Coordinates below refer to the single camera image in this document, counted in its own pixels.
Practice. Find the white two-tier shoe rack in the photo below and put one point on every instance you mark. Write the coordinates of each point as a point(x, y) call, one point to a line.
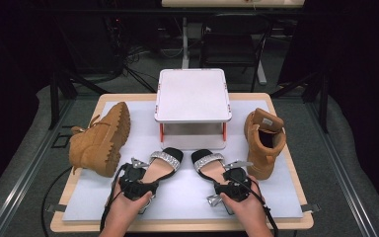
point(192, 95)

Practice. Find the person's right hand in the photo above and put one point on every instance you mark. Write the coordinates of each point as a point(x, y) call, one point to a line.
point(246, 210)

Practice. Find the black rhinestone heeled sandal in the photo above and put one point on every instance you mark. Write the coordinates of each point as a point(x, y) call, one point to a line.
point(209, 166)
point(163, 164)

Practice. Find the metal table clip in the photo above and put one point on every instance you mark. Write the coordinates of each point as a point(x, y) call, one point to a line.
point(311, 207)
point(56, 208)

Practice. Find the white table mat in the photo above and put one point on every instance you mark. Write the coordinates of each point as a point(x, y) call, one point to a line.
point(184, 200)

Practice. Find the aluminium floor rail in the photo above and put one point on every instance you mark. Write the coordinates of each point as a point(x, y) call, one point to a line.
point(345, 184)
point(23, 184)

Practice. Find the white desk leg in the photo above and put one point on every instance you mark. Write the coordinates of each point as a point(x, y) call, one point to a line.
point(261, 72)
point(185, 42)

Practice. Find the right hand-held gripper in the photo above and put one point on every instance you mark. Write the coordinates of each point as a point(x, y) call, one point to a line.
point(238, 186)

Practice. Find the tan suede lace-up boot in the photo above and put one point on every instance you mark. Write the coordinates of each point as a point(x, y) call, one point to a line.
point(263, 158)
point(95, 141)

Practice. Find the black chair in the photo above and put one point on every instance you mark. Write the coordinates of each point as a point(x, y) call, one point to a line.
point(230, 42)

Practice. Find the person's left hand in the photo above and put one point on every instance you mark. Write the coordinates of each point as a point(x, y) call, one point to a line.
point(125, 210)

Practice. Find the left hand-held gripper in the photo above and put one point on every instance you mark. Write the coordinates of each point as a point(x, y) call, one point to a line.
point(135, 184)

